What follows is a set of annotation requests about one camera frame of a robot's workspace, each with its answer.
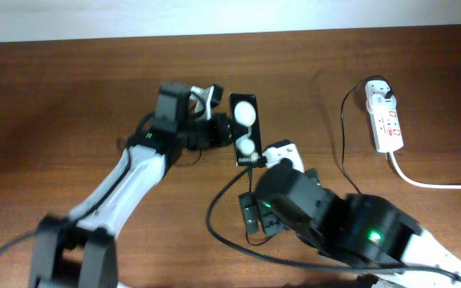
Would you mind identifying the white usb charger plug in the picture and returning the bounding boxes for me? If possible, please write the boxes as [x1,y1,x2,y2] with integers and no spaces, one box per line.
[365,80,397,114]

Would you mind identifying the black usb charging cable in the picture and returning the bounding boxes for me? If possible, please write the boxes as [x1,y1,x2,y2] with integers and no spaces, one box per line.
[244,74,395,247]

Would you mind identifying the white power strip cord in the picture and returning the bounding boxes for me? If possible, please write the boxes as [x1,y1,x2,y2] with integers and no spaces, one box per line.
[386,150,461,191]

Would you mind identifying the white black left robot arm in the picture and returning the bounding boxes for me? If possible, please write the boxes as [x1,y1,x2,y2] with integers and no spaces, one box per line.
[28,83,234,288]

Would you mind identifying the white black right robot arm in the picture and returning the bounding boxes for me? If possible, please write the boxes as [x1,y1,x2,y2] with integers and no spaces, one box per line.
[239,159,461,287]

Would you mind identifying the black smartphone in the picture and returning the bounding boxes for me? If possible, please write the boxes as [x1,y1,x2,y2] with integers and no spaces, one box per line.
[230,93,263,166]

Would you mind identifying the white power strip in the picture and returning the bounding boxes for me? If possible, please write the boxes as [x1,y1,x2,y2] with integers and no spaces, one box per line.
[367,107,403,154]

